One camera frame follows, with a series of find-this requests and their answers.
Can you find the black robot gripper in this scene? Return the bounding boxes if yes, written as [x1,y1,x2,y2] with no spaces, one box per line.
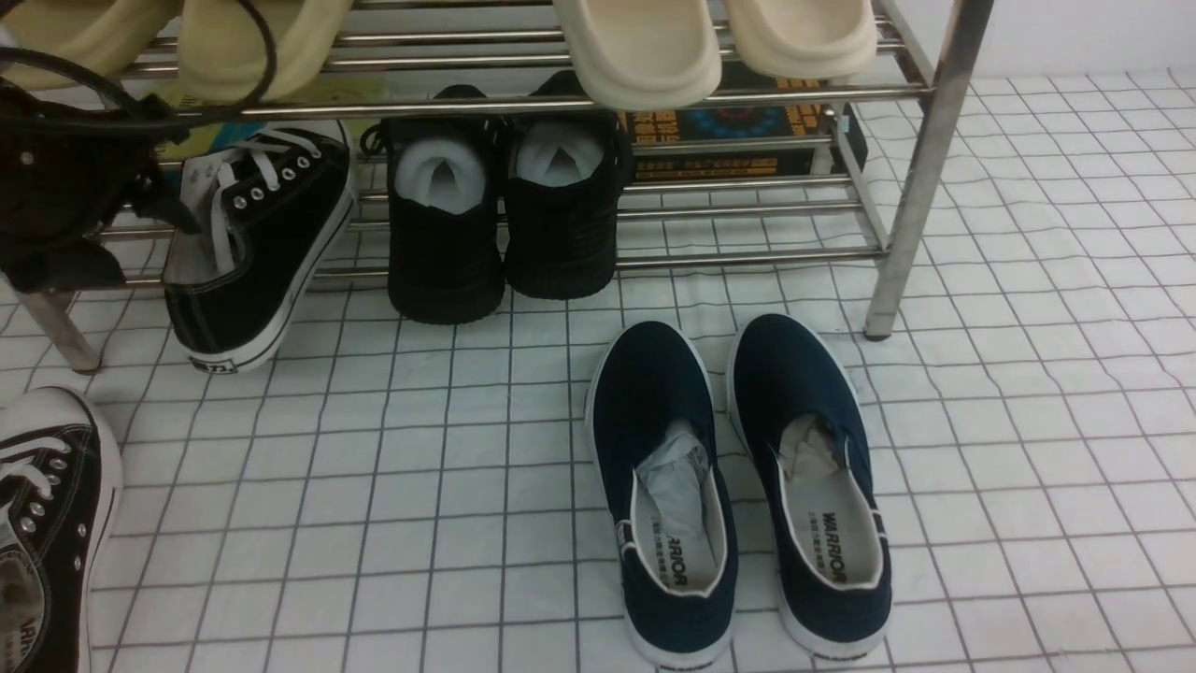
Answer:
[1,129,201,294]

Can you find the black canvas sneaker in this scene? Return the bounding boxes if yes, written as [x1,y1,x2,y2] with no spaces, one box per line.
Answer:
[161,120,358,375]
[1,386,123,672]

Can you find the stainless steel shoe rack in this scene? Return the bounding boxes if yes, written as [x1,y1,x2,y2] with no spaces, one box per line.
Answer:
[14,1,991,377]

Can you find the black mesh shoe left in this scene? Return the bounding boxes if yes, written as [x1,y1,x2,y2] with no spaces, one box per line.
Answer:
[360,115,507,325]

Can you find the black mesh shoe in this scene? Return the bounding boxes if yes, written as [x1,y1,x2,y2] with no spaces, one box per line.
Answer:
[360,115,507,325]
[504,109,634,301]

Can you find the black mesh shoe right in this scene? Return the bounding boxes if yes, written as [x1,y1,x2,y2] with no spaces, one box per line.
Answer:
[504,109,634,301]

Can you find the navy slip-on shoe left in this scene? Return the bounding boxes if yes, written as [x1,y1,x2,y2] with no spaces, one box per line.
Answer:
[585,322,738,672]

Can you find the navy slip-on shoe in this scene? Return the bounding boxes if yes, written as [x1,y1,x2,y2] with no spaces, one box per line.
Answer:
[725,312,893,661]
[585,322,738,672]

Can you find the navy slip-on shoe right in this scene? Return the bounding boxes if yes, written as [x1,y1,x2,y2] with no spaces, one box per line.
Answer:
[725,312,893,661]

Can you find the yellow-green slipper far left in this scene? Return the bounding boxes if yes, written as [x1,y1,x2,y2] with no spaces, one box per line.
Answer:
[4,1,182,77]

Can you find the yellow-green slipper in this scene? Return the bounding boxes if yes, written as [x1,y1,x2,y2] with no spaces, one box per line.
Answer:
[4,1,182,77]
[177,1,354,102]

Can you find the white checkered floor cloth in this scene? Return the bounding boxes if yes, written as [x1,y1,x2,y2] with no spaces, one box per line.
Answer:
[1,71,1195,672]

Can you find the cream slipper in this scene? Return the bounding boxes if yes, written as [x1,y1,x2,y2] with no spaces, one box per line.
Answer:
[553,1,722,111]
[724,1,878,80]

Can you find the black patterned box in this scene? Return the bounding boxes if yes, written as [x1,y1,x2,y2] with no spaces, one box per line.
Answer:
[620,103,824,183]

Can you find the cream slipper far right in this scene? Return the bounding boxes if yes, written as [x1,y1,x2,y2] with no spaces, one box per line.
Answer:
[724,1,878,80]

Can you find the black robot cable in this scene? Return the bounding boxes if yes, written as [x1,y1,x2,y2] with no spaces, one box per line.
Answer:
[0,0,279,131]

